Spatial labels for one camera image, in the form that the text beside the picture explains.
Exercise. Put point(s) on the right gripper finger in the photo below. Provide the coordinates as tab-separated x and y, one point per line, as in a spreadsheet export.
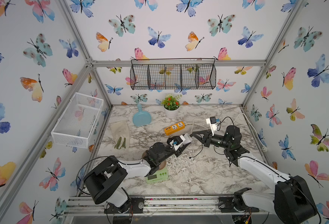
204	141
203	133

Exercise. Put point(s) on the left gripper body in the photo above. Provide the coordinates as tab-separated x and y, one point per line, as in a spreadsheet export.
167	151

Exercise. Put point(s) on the white mesh wall basket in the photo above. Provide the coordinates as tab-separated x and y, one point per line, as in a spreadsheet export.
77	123

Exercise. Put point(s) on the beige cloth glove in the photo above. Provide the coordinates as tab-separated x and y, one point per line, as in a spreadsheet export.
120	129

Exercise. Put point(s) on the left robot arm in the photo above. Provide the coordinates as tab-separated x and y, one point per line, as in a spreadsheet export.
104	181

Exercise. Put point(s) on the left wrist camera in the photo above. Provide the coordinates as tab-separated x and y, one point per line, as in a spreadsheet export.
176	143

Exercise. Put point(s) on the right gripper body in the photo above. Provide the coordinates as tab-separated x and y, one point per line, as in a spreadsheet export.
219	142

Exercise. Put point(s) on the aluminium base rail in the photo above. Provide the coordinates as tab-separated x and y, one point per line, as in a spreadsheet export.
160	206

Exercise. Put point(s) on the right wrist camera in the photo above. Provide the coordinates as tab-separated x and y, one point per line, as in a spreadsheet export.
213	122

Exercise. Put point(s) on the potted plant white pot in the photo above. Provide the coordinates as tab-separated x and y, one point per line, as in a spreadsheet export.
171	105

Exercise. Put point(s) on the white usb charger adapter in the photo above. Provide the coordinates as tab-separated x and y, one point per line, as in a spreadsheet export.
186	139

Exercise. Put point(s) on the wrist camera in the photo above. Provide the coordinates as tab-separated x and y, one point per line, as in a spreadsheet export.
176	143
213	122

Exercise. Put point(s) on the orange power strip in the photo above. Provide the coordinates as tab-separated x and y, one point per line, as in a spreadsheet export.
174	128

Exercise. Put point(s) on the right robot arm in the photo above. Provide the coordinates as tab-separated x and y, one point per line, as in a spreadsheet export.
291	200

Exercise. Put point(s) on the green electronic scale pink tray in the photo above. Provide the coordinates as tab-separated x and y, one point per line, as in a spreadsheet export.
158	171

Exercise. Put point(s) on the black wire wall basket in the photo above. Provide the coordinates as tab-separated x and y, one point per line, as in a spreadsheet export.
171	74

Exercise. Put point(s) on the blue plastic dustpan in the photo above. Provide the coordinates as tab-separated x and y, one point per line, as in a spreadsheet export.
141	118

